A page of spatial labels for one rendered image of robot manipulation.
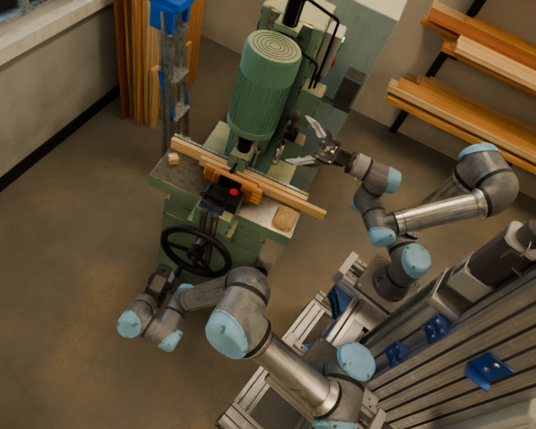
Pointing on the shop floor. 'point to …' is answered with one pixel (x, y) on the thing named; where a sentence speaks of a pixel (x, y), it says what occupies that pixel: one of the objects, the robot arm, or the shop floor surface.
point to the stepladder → (171, 103)
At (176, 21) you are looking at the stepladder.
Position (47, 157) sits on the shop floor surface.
